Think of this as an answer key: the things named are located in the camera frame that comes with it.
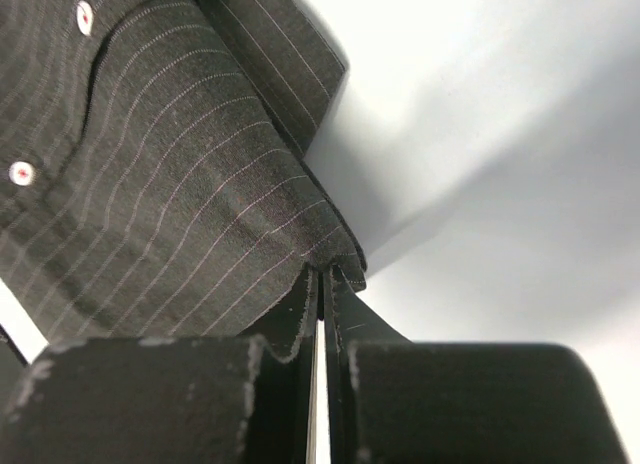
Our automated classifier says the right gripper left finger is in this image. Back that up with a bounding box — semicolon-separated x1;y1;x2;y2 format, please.
1;269;319;463

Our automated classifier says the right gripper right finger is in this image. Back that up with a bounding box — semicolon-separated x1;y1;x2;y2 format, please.
322;267;627;463

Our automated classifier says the dark striped long sleeve shirt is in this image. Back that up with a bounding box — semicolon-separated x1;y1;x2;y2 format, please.
1;0;366;343

